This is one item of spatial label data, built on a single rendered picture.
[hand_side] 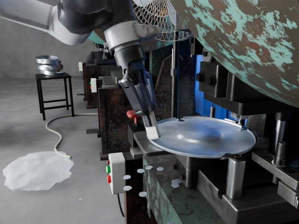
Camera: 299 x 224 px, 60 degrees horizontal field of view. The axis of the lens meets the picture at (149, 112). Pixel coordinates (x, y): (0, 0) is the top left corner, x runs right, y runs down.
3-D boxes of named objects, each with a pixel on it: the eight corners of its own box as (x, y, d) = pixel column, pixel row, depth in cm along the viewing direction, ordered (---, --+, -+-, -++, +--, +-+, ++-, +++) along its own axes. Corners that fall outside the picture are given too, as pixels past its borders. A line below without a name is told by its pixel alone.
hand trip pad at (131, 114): (129, 134, 98) (129, 114, 96) (126, 128, 104) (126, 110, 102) (147, 132, 100) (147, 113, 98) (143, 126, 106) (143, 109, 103)
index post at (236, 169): (231, 199, 55) (235, 159, 53) (224, 192, 58) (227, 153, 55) (242, 198, 56) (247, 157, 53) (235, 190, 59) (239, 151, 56)
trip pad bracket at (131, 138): (133, 177, 100) (132, 129, 94) (128, 165, 109) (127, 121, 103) (148, 174, 101) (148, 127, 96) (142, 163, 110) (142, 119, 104)
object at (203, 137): (167, 166, 54) (167, 162, 54) (136, 122, 81) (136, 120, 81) (281, 150, 62) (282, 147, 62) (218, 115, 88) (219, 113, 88)
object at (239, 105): (239, 126, 62) (241, 103, 60) (201, 105, 80) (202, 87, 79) (294, 120, 66) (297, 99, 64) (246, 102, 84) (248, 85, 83)
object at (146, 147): (145, 201, 64) (145, 150, 60) (133, 173, 77) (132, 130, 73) (234, 186, 71) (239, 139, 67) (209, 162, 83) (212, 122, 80)
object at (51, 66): (42, 121, 329) (34, 57, 306) (39, 112, 367) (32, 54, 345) (74, 116, 346) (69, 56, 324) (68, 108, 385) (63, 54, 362)
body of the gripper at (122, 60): (124, 52, 70) (135, 85, 71) (105, 54, 62) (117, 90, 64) (147, 42, 66) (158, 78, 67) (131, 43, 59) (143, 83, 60)
